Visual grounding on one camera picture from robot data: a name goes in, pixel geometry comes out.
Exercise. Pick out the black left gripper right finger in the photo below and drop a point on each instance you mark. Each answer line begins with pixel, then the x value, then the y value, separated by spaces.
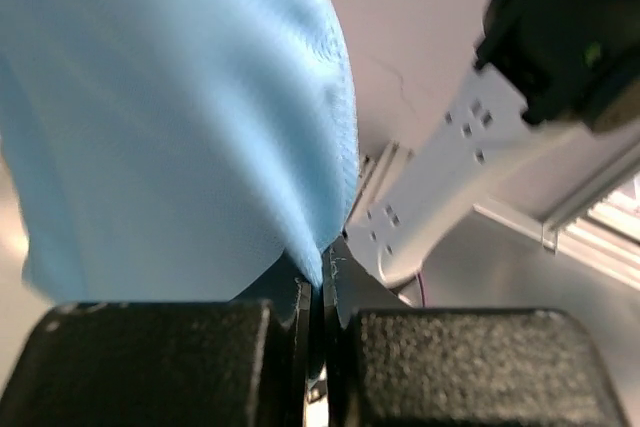
pixel 389 364

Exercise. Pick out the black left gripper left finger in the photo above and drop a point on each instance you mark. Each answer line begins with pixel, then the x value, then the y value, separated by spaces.
pixel 236 363

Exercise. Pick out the light blue shorts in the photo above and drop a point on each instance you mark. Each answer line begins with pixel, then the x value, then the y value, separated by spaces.
pixel 175 149

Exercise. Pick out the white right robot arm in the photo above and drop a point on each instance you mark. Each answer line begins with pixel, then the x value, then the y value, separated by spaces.
pixel 541 68

